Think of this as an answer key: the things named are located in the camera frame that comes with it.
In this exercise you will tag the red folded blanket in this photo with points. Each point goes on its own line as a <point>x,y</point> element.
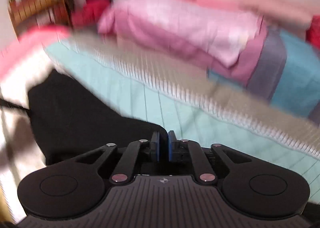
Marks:
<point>313,33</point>

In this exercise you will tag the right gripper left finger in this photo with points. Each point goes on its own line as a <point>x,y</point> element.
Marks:
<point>152,146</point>

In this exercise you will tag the wooden furniture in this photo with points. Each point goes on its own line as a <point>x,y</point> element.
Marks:
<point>27,14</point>

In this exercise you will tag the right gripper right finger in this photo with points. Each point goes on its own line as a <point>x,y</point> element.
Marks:
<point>176,148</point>

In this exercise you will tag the beige pink pillow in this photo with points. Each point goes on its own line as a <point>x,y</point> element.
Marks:
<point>283,12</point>

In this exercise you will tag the black pants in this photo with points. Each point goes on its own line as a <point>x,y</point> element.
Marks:
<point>68,120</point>

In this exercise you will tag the blue grey pillow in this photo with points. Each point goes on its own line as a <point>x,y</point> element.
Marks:
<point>279,68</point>

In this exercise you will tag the patterned quilt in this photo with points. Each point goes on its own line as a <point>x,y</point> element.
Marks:
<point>154,87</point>

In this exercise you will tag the pink floral pillow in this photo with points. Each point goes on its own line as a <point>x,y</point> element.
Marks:
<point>227,41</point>

